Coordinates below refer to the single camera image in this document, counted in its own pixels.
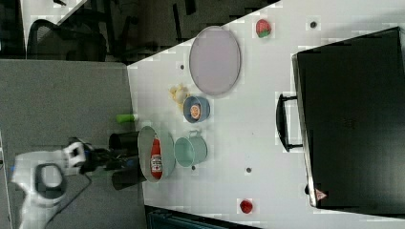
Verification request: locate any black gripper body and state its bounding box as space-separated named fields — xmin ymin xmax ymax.
xmin=79 ymin=144 xmax=139 ymax=174

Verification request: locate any red felt ketchup bottle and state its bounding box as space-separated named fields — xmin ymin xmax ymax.
xmin=150 ymin=138 xmax=162 ymax=179

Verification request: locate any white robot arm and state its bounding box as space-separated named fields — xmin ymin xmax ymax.
xmin=10 ymin=139 xmax=143 ymax=229

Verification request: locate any grey metal strainer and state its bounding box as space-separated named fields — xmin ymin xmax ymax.
xmin=138 ymin=126 xmax=176 ymax=183

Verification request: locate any green mug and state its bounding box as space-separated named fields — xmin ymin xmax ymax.
xmin=174 ymin=130 xmax=207 ymax=167

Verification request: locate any yellow banana peel toy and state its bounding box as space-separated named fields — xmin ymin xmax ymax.
xmin=169 ymin=84 xmax=190 ymax=104

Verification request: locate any orange slice toy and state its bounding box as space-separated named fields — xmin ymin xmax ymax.
xmin=190 ymin=105 xmax=201 ymax=120

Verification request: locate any blue bowl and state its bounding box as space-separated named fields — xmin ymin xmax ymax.
xmin=182 ymin=96 xmax=210 ymax=123

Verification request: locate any black office chair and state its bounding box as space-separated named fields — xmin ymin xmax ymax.
xmin=27 ymin=19 xmax=107 ymax=62

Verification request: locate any grey round plate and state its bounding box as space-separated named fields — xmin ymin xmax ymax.
xmin=189 ymin=26 xmax=241 ymax=96

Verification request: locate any strawberry toy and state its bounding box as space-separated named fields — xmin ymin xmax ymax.
xmin=256 ymin=19 xmax=271 ymax=38

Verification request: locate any black toaster oven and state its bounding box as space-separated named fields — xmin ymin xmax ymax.
xmin=291 ymin=27 xmax=405 ymax=219

